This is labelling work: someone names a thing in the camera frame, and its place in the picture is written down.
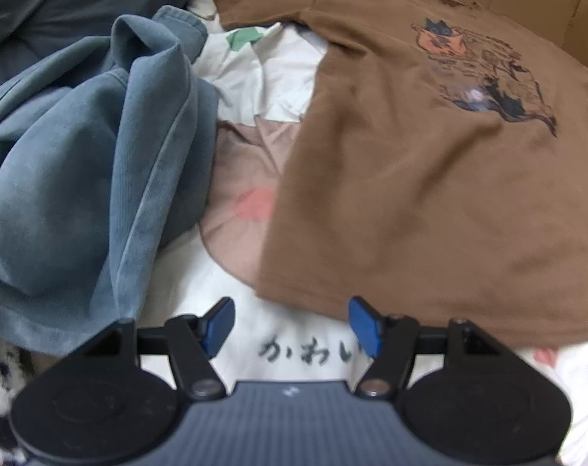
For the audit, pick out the bear print bed sheet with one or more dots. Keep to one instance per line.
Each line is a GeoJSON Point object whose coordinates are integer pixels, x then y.
{"type": "Point", "coordinates": [255, 87]}

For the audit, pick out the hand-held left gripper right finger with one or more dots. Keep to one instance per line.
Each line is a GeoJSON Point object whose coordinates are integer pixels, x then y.
{"type": "Point", "coordinates": [364, 325]}

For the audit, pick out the blue-grey sweatshirt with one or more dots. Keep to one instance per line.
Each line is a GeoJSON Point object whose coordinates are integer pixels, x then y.
{"type": "Point", "coordinates": [80, 179]}

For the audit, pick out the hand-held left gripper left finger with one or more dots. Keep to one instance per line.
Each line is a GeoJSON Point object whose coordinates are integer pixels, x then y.
{"type": "Point", "coordinates": [218, 323]}

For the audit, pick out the dark grey garment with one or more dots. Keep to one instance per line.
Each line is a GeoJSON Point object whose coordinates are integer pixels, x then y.
{"type": "Point", "coordinates": [56, 9]}

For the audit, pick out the brown printed t-shirt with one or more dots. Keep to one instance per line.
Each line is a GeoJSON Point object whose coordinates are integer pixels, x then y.
{"type": "Point", "coordinates": [420, 179]}

